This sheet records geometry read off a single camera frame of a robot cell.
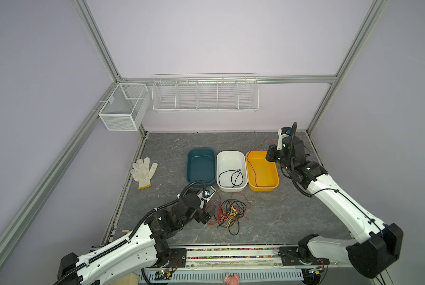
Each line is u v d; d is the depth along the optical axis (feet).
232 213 2.77
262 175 3.25
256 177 3.17
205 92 3.17
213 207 2.92
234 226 2.71
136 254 1.90
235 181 3.07
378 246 1.25
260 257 2.48
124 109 3.26
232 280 2.18
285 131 2.17
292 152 1.83
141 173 3.34
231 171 3.33
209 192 2.07
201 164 3.36
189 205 1.76
